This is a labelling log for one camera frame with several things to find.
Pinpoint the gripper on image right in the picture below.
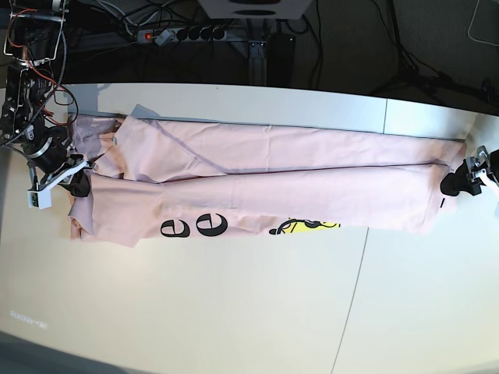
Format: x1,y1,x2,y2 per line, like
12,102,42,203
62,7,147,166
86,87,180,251
440,146,498,197

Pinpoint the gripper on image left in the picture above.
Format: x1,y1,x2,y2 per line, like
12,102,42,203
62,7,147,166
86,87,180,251
25,130,90,198

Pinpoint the pink T-shirt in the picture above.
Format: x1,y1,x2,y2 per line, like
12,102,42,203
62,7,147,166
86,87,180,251
69,116,466,247

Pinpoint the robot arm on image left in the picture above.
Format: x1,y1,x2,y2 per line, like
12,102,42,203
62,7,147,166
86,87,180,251
1,1,91,206

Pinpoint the black power strip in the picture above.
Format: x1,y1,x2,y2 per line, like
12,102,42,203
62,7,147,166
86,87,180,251
136,26,228,47

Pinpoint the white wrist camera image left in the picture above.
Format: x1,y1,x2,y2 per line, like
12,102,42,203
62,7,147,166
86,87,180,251
27,189,52,210

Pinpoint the aluminium table leg post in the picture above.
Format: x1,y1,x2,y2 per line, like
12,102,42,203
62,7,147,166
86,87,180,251
248,41,267,86

